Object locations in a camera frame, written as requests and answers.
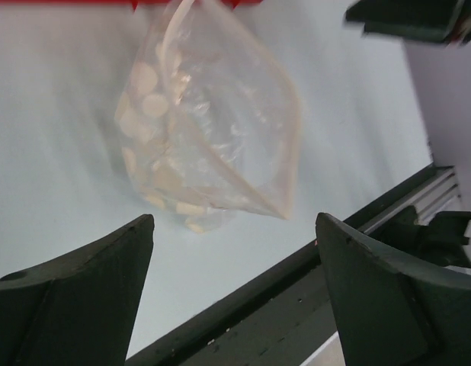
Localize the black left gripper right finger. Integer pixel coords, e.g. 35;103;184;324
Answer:
316;213;471;365

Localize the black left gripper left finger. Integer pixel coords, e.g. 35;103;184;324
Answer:
0;214;155;365

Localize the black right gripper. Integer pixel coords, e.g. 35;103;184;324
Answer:
344;0;471;44

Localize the clear zip top bag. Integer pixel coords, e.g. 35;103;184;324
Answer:
114;1;301;233

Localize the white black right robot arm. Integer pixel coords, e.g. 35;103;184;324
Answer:
345;1;471;273

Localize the red plastic tray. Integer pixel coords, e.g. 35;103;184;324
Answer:
130;0;265;11

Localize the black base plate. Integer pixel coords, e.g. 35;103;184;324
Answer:
124;162;456;366

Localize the aluminium rail right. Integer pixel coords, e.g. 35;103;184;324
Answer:
345;165;464;235

